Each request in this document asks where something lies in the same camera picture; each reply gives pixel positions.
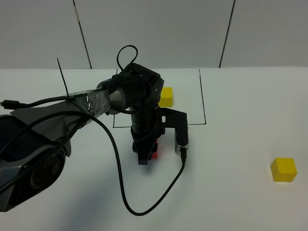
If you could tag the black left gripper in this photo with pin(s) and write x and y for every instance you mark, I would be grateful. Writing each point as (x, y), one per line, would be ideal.
(146, 129)

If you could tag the red block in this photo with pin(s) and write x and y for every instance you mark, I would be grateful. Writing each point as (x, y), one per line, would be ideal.
(154, 152)

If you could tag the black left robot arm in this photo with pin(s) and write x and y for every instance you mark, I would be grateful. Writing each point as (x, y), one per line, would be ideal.
(35, 138)

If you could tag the yellow template block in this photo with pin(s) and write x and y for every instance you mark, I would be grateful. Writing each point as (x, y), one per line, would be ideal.
(166, 98)

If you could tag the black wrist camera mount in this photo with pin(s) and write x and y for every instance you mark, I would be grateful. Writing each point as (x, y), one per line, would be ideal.
(178, 121)

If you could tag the black cable tie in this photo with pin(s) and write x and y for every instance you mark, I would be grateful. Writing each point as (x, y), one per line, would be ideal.
(63, 80)

